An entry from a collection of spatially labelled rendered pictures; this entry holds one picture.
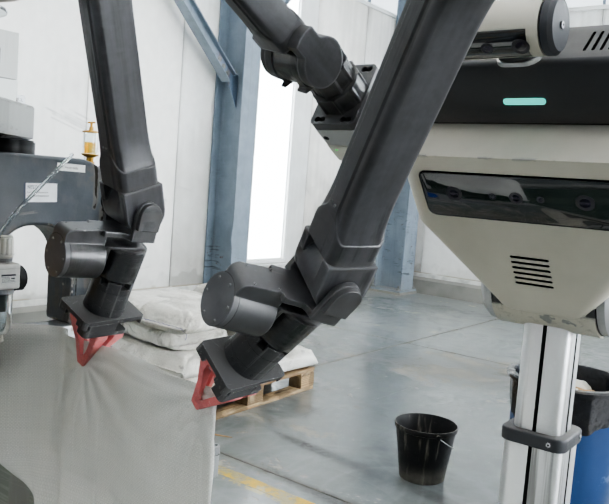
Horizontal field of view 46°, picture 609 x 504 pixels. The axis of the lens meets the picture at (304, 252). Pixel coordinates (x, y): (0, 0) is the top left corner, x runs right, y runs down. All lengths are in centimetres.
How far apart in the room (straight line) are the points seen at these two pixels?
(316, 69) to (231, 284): 45
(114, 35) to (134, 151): 14
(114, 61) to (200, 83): 614
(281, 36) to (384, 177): 44
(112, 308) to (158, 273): 578
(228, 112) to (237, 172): 64
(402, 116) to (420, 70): 4
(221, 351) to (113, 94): 34
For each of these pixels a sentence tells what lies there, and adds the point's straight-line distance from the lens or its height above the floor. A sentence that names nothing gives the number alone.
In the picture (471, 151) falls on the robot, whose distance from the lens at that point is 106.
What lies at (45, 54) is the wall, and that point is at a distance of 603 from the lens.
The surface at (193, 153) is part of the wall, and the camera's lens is 698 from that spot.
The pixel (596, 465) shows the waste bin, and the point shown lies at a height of 36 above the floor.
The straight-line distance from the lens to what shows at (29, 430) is 125.
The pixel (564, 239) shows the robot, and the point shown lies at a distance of 109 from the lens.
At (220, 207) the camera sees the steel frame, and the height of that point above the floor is 104.
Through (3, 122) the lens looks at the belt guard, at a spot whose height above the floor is 138.
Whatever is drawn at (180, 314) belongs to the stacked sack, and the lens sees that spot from 385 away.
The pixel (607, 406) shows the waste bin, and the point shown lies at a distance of 295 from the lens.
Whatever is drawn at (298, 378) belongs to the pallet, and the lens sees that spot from 471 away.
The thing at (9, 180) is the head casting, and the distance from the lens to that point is 117.
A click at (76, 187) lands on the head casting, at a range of 123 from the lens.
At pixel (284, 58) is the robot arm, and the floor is 151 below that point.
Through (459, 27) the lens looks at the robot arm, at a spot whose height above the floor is 146.
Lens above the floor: 133
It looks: 5 degrees down
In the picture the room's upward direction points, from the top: 4 degrees clockwise
